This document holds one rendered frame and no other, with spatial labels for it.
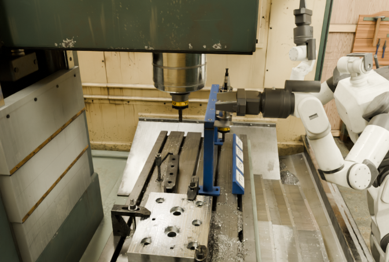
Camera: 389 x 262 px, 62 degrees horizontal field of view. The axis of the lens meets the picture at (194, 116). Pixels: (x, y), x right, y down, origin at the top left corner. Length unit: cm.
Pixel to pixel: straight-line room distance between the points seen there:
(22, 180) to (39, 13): 47
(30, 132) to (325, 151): 86
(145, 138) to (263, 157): 74
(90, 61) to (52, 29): 126
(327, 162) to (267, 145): 102
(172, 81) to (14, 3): 43
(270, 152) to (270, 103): 107
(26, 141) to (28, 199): 18
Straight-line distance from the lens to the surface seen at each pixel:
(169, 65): 87
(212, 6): 79
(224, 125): 121
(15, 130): 100
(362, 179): 107
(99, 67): 214
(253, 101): 92
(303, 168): 207
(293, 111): 96
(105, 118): 226
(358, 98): 131
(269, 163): 194
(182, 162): 159
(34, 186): 112
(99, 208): 169
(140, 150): 202
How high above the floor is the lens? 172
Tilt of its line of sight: 23 degrees down
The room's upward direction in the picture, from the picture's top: straight up
